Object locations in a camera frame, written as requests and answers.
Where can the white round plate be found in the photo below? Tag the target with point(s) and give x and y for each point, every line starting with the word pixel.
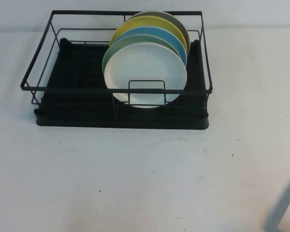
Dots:
pixel 145 70

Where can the light green round plate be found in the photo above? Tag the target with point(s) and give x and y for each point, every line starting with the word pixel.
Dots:
pixel 116 47

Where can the blue round plate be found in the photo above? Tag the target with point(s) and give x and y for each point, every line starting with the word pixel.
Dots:
pixel 170 39

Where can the yellow round plate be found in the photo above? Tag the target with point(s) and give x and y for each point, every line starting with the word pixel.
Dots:
pixel 140 25

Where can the grey round plate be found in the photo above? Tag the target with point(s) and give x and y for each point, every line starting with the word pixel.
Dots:
pixel 181 31

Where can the black plastic drip tray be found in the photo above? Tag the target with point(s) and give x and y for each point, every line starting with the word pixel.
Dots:
pixel 111 123

